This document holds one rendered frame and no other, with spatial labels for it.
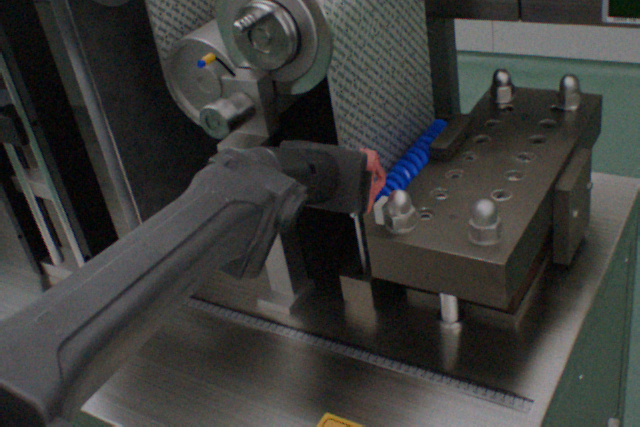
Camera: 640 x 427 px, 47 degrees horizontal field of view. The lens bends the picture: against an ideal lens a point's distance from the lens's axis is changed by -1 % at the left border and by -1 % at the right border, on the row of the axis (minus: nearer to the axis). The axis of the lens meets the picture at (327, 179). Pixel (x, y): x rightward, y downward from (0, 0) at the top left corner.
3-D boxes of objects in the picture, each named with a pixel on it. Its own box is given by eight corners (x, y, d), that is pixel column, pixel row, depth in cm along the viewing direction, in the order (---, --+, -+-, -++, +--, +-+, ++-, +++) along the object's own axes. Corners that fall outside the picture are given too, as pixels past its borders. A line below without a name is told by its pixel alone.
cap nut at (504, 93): (486, 101, 106) (484, 72, 104) (494, 90, 109) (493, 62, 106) (510, 104, 104) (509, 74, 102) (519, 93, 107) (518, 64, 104)
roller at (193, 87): (179, 123, 95) (154, 35, 89) (287, 46, 113) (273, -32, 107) (253, 135, 89) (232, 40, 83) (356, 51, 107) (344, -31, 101)
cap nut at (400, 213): (379, 230, 83) (374, 196, 81) (394, 212, 86) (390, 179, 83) (409, 237, 81) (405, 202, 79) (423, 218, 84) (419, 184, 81)
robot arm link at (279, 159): (284, 164, 67) (240, 135, 69) (255, 230, 69) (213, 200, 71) (325, 164, 73) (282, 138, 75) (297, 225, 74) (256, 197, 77)
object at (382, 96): (350, 216, 88) (326, 72, 79) (432, 125, 104) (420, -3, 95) (354, 217, 88) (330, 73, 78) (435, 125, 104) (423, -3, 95)
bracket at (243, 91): (256, 308, 95) (198, 91, 80) (284, 278, 100) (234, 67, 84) (288, 318, 93) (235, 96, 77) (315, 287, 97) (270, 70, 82)
